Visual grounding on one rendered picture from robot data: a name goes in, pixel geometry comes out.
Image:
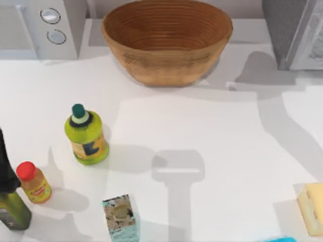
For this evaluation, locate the pale microwave oven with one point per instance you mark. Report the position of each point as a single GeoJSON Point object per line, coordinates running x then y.
{"type": "Point", "coordinates": [30, 27]}

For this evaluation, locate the orange bottle with red cap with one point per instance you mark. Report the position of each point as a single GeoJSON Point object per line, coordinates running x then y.
{"type": "Point", "coordinates": [35, 184]}

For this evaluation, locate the teal patterned carton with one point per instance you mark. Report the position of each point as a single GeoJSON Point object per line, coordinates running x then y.
{"type": "Point", "coordinates": [121, 216]}

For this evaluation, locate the brown woven basket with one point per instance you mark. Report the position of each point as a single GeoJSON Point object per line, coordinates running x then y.
{"type": "Point", "coordinates": [166, 43]}

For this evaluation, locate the bright blue object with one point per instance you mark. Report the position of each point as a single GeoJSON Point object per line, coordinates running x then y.
{"type": "Point", "coordinates": [280, 239]}

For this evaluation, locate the dark olive green bottle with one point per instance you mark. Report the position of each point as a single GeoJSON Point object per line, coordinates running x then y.
{"type": "Point", "coordinates": [13, 210]}

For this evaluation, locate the pale yellow block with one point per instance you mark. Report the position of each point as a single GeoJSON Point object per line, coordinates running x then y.
{"type": "Point", "coordinates": [311, 208]}

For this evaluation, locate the round grey microwave knob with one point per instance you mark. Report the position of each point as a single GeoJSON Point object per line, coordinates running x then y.
{"type": "Point", "coordinates": [50, 15]}
{"type": "Point", "coordinates": [56, 36]}

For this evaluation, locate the green bottle with teal cap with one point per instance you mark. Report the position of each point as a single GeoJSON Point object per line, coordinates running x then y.
{"type": "Point", "coordinates": [87, 137]}

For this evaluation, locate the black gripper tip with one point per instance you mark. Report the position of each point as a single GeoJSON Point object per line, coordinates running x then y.
{"type": "Point", "coordinates": [6, 169]}

